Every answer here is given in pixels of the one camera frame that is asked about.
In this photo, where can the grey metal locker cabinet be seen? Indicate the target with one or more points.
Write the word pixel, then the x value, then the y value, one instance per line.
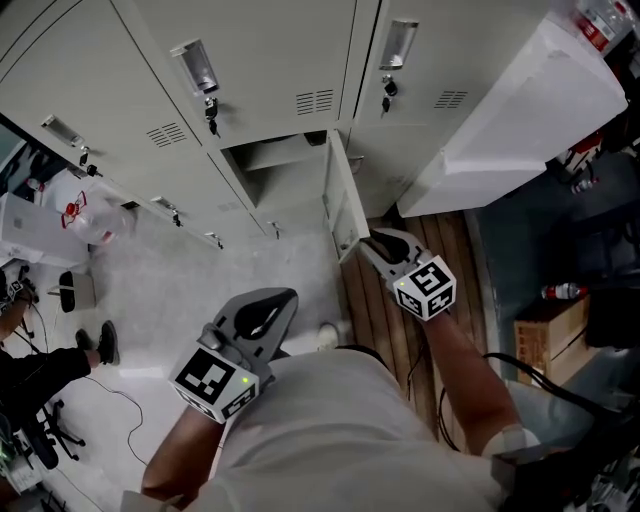
pixel 280 60

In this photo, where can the brown cardboard box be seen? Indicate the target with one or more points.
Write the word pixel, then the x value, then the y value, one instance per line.
pixel 550 335

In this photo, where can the person's left forearm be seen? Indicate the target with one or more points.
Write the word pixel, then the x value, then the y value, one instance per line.
pixel 180 455

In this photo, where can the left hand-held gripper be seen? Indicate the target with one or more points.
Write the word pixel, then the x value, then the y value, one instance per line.
pixel 235 345

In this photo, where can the white bin with black opening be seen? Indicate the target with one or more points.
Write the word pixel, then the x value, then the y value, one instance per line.
pixel 75 291

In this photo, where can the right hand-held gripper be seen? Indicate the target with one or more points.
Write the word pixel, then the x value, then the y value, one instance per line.
pixel 425 287

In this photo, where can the person's right forearm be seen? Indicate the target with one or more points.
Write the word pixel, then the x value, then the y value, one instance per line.
pixel 470 380

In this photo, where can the grey locker door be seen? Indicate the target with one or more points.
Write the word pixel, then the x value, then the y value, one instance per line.
pixel 385 165
pixel 260 55
pixel 80 75
pixel 345 210
pixel 450 55
pixel 210 190

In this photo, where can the red labelled bottles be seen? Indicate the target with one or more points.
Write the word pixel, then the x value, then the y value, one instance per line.
pixel 602 22

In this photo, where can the clear jug with red cap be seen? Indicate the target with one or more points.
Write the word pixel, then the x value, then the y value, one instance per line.
pixel 97 220

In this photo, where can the wooden slat board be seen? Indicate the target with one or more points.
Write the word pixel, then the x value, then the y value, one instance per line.
pixel 380 310

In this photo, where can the large white foam block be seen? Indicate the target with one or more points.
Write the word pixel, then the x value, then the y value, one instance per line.
pixel 520 125

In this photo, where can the white carton box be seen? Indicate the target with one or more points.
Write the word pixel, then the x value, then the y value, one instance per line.
pixel 35 230

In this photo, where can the black locker key bunch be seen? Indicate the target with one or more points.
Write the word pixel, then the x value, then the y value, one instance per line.
pixel 212 114
pixel 89 162
pixel 388 92

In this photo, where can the black office chair base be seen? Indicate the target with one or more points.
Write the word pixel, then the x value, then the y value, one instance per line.
pixel 55 435

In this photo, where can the red and white bottle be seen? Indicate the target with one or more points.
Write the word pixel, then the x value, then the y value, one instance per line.
pixel 565 291

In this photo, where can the small locker key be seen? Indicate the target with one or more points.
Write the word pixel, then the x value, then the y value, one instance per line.
pixel 219 242
pixel 276 231
pixel 176 218

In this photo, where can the person's white shoe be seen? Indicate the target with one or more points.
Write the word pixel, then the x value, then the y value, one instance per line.
pixel 331 336

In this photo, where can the person's white shirt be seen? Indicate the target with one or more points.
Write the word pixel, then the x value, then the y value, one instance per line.
pixel 340 440

